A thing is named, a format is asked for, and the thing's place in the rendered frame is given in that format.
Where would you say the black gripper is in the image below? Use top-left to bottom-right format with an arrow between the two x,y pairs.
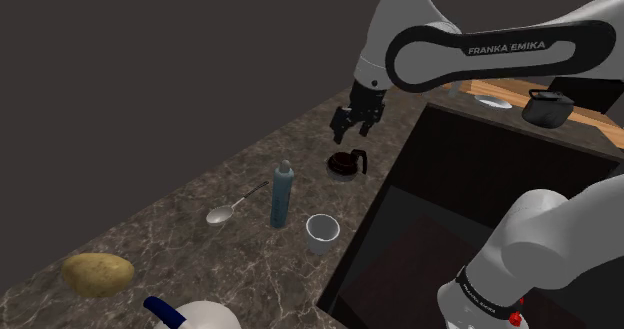
329,79 -> 392,145

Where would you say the dark glass coffee pot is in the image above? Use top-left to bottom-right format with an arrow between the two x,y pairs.
325,148 -> 368,182

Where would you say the blue spray bottle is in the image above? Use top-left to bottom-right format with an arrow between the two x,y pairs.
269,159 -> 296,230

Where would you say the dark sink basin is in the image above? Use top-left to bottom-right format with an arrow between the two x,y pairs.
315,103 -> 624,329

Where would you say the white cup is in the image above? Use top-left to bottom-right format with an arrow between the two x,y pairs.
304,213 -> 341,257

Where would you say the white plate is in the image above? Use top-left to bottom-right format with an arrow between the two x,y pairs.
473,93 -> 515,111

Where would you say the silver spoon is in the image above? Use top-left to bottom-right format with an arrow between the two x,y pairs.
205,180 -> 270,227

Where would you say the black kettle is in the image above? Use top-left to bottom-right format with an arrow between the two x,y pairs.
520,88 -> 576,130

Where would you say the brown potato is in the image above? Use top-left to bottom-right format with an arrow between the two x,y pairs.
60,252 -> 136,299

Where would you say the white jug with blue handle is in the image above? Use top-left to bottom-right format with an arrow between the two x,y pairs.
142,295 -> 244,329

